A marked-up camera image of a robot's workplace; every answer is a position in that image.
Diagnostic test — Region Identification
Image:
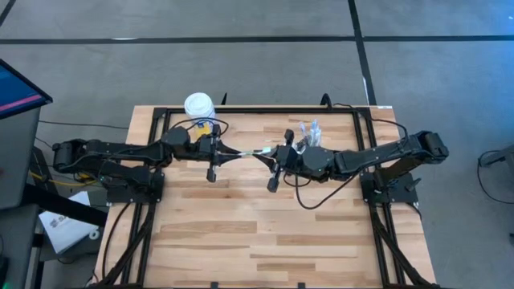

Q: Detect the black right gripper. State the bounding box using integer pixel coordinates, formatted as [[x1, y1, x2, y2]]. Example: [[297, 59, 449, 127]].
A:
[[251, 128, 305, 193]]

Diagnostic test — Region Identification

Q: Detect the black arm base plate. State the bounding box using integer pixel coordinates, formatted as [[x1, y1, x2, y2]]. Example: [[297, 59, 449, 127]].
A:
[[361, 172, 418, 204], [106, 172, 165, 204]]

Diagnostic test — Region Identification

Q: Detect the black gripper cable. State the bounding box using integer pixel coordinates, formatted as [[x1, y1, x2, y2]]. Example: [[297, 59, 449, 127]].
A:
[[283, 171, 362, 210]]

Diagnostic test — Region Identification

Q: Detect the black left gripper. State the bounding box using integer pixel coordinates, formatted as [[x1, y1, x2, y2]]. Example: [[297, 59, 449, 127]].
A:
[[197, 124, 244, 184]]

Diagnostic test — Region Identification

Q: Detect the yellow cable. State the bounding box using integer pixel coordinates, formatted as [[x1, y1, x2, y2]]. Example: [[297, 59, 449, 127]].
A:
[[27, 170, 100, 188]]

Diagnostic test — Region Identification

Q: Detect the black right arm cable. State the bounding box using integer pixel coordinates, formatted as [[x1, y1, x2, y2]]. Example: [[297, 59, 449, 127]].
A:
[[332, 103, 410, 142]]

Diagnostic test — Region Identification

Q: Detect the green toothbrush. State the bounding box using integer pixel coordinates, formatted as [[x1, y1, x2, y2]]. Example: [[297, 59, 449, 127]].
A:
[[239, 147, 274, 158]]

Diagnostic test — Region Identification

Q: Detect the black floor cable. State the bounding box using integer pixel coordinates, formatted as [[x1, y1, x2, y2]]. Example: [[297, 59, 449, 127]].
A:
[[38, 120, 130, 131], [476, 149, 514, 206]]

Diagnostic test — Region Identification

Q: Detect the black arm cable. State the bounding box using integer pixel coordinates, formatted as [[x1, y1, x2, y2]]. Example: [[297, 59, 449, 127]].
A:
[[170, 116, 230, 138], [332, 103, 410, 142]]

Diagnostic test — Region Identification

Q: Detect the Lysol disinfecting wipes canister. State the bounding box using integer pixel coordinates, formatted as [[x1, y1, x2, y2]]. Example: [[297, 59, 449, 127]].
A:
[[183, 92, 217, 142]]

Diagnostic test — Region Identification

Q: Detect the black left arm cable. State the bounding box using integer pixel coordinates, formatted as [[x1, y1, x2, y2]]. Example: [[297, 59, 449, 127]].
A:
[[170, 116, 230, 138]]

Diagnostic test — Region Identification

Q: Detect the black wire basket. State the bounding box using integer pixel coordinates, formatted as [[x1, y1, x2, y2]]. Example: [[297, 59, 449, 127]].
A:
[[293, 135, 324, 152]]

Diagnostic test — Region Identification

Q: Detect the black aluminium table frame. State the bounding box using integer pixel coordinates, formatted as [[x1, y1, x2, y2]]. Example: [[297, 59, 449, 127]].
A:
[[91, 104, 439, 289]]

